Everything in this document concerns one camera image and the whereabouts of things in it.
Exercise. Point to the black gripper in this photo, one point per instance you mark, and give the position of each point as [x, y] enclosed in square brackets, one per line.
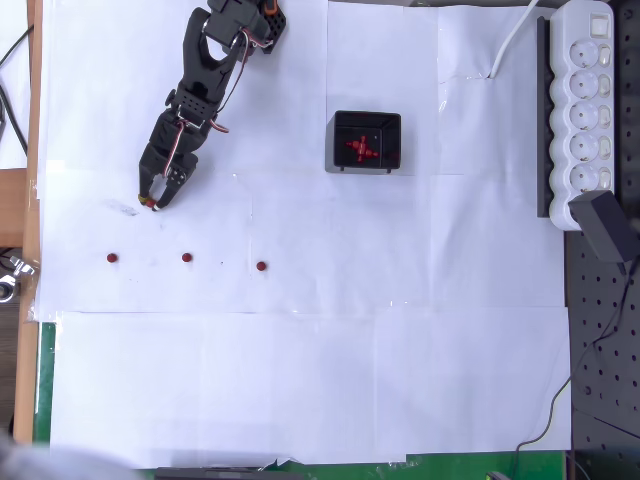
[159, 169]

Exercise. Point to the round metal knob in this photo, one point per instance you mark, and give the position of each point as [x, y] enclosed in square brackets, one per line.
[5, 291]

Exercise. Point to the white power strip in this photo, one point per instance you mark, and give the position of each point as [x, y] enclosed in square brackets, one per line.
[582, 125]

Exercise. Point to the black shelf rail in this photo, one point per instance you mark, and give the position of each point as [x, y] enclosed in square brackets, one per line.
[544, 125]

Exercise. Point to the dark ribbed panel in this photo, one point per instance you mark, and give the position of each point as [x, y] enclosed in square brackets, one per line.
[10, 360]

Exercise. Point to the black pegboard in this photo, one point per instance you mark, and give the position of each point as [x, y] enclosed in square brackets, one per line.
[600, 350]

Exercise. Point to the brown wooden board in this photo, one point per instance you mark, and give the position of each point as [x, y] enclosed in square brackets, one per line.
[34, 100]

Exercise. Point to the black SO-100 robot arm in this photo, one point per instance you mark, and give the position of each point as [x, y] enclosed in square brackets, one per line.
[200, 60]

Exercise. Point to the white paper table cover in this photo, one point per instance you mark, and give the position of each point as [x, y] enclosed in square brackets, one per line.
[300, 375]

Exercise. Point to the silver metal clamp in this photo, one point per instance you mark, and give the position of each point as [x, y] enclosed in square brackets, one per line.
[20, 265]

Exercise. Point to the green cutting mat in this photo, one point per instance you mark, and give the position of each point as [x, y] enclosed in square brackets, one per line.
[45, 375]

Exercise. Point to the blurred grey object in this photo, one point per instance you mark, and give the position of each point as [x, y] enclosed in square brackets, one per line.
[50, 460]

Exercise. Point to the flat black device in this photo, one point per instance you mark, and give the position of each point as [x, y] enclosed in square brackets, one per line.
[225, 474]

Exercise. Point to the black square bin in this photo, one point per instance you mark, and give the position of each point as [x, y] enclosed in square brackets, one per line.
[335, 145]

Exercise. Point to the black power adapter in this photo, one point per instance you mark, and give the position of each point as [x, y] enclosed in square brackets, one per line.
[600, 225]

